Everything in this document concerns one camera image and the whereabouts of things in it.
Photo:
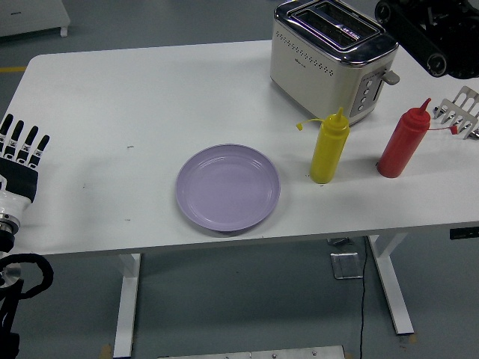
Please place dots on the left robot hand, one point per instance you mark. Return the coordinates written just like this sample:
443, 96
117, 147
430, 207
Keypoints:
18, 183

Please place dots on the purple plate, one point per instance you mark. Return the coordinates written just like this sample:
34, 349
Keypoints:
228, 187

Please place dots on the grey toaster lever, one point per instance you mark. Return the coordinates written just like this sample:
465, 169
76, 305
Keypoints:
391, 77

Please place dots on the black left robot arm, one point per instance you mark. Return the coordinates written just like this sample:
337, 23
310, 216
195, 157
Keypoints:
13, 280

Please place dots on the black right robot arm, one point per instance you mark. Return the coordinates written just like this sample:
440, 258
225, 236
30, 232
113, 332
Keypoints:
419, 33

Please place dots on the square metal floor plate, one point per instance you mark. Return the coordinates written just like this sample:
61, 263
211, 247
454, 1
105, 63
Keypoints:
347, 265

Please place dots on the white table leg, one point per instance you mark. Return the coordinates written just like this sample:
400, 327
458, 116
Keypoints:
393, 288
127, 306

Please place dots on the white cabinet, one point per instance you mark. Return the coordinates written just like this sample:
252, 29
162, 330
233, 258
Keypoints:
30, 15

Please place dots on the yellow squeeze bottle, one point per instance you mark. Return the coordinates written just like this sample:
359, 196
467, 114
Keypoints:
329, 149

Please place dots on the cream and chrome toaster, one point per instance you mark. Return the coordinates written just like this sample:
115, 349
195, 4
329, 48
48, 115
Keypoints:
314, 75

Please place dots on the small grey floor fitting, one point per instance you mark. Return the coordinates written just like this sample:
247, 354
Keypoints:
340, 241

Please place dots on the red squeeze bottle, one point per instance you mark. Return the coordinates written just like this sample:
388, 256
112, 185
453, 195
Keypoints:
400, 146

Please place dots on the black table control panel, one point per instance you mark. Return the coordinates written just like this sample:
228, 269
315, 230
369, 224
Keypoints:
464, 233

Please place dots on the metal toast rack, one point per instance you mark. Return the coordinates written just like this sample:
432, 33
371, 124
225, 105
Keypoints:
464, 112

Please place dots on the long metal base plate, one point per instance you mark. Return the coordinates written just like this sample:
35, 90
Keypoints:
250, 353

